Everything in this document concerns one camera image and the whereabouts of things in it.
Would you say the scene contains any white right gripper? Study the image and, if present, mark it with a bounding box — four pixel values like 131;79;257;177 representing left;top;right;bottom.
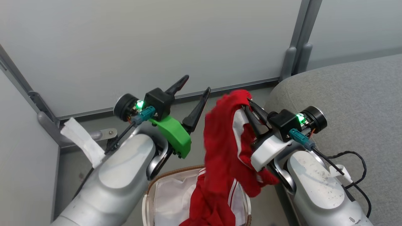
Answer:
242;98;294;172

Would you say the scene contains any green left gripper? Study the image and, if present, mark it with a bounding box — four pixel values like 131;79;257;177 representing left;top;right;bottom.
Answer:
148;75;211;159

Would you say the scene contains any red garment with white stripes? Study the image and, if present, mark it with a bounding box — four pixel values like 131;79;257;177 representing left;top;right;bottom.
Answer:
179;89;280;226

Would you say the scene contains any white basket with brown rim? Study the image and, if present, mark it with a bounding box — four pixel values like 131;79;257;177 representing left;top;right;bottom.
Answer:
142;165;253;226

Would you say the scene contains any grey fabric sofa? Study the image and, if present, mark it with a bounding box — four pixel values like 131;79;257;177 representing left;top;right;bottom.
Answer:
264;53;402;226

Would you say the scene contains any white tape strip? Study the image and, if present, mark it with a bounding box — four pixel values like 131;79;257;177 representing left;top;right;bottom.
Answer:
60;118;106;168

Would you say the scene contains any grey metal partition rail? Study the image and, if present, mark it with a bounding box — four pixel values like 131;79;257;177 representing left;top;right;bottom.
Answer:
57;77;281;121

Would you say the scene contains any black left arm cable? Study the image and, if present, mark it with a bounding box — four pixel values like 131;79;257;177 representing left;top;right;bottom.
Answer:
105;106;156;154

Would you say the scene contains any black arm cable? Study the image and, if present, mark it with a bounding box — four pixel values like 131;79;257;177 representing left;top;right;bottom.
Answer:
289;128;372;218
105;106;156;154

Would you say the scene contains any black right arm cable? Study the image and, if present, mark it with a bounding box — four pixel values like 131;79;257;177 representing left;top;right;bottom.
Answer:
289;128;372;218

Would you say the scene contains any silver metal foot bracket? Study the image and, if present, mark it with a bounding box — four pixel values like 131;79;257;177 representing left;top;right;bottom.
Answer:
90;128;118;141

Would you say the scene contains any small white cable tag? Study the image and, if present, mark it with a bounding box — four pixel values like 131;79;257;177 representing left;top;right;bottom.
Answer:
329;164;353;183

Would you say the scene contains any grey metal partition post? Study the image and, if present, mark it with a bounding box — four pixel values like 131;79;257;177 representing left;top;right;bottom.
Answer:
279;0;323;83

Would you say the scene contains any grey metal side frame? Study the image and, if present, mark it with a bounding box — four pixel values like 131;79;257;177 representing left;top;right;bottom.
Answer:
0;44;60;148

